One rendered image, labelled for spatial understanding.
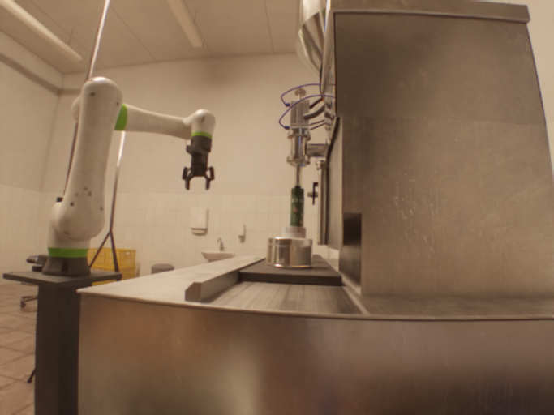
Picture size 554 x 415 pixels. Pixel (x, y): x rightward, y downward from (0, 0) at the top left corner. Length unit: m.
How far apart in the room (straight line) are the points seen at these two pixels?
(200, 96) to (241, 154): 1.43
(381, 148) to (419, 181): 0.05
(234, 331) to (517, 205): 0.29
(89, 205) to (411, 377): 0.85
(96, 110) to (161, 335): 0.82
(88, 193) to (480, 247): 0.89
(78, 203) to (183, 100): 4.58
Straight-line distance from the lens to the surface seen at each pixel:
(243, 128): 4.66
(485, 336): 0.23
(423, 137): 0.29
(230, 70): 5.34
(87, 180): 0.90
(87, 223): 0.88
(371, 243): 0.25
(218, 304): 0.20
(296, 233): 0.46
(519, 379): 0.26
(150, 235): 4.90
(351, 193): 0.25
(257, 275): 0.30
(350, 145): 0.27
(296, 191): 0.58
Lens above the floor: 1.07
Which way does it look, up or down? 6 degrees up
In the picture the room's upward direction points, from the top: 2 degrees clockwise
